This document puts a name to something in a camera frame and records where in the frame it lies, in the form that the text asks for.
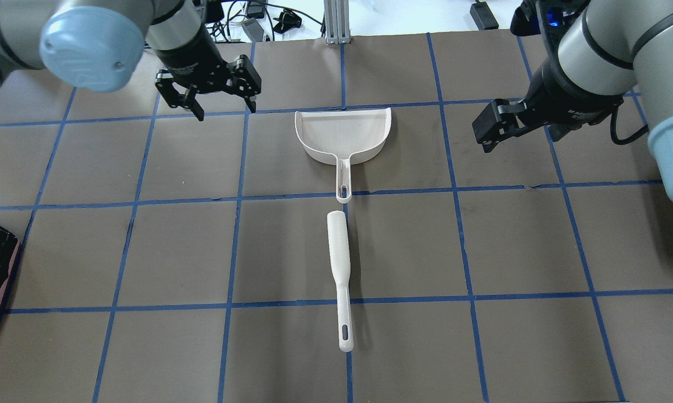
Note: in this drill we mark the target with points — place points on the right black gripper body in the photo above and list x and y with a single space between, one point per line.
567 94

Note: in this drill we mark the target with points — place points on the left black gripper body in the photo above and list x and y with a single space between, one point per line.
189 60

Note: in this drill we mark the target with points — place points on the beige plastic dustpan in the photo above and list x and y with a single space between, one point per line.
343 139

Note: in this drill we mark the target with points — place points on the white hand brush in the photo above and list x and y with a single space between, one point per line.
340 261

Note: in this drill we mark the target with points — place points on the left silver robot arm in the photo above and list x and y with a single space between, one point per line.
97 45

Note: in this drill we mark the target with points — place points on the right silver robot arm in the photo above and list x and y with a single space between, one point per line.
596 52

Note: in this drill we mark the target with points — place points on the black power adapter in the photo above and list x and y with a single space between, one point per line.
482 16

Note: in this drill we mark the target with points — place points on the aluminium frame post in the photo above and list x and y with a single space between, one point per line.
336 22

